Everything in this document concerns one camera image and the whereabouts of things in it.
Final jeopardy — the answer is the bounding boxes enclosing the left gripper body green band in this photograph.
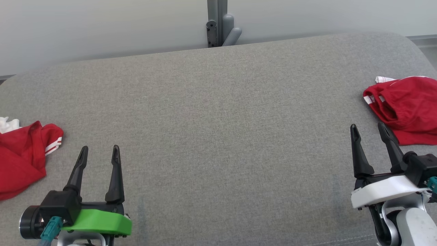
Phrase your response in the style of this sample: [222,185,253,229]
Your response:
[61,202,133,238]

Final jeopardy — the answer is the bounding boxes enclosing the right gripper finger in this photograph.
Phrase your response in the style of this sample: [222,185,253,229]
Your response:
[350,124,375,179]
[378,122,409,174]

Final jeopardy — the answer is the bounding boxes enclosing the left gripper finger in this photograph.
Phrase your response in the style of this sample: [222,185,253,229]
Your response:
[63,146,89,199]
[104,145,125,204]

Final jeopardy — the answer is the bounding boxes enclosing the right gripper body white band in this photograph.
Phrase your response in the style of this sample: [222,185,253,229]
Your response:
[351,172,431,210]

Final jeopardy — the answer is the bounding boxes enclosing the red Bulls 23 jersey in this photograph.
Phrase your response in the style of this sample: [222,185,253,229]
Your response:
[363,76,437,146]

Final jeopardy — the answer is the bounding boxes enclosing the red shirt with white sleeves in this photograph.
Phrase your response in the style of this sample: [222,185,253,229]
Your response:
[0,117,64,201]

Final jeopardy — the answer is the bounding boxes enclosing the left camera teal plug cable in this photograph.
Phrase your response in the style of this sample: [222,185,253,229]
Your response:
[37,216,65,246]

